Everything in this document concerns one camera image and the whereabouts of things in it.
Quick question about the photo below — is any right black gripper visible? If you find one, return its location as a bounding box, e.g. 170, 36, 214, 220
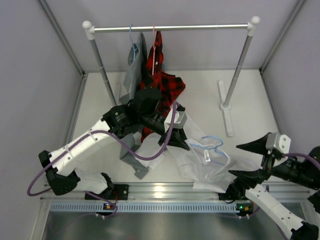
228, 132, 320, 190

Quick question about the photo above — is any white shirt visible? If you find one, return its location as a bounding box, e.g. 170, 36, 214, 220
136, 118, 260, 193

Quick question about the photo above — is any blue wire hanger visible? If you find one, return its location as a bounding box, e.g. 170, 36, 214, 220
186, 135, 230, 166

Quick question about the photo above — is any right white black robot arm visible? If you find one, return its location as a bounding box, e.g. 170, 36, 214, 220
219, 132, 320, 240

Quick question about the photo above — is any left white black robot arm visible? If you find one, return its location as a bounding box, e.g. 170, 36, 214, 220
38, 87, 190, 200

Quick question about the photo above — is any red black plaid shirt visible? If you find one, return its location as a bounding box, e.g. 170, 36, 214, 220
136, 30, 186, 145

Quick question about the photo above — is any grey shirt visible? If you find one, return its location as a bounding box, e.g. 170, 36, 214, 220
119, 32, 149, 180

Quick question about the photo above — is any pink hanger with plaid shirt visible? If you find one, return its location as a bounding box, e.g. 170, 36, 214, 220
151, 24, 157, 76

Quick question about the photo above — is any blue hanger with grey shirt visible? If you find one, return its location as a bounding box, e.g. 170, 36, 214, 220
129, 24, 139, 63

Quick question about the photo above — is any silver white clothes rack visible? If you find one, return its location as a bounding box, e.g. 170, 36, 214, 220
82, 16, 261, 138

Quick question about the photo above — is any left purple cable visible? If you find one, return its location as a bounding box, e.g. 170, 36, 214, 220
26, 101, 181, 196

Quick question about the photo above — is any purple cable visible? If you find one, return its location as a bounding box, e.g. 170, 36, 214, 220
282, 152, 320, 171
26, 101, 181, 196

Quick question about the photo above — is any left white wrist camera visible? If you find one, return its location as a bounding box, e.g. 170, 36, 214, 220
163, 105, 188, 132

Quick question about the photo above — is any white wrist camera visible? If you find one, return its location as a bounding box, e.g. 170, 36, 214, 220
163, 105, 188, 132
265, 132, 291, 155

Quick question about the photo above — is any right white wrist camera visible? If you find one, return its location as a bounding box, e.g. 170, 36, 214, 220
265, 132, 291, 155

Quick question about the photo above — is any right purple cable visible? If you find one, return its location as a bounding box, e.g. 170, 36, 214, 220
282, 152, 320, 171

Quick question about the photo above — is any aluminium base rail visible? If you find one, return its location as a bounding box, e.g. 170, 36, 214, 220
41, 181, 312, 202

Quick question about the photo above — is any slotted grey cable duct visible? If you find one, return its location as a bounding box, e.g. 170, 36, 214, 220
50, 202, 252, 213

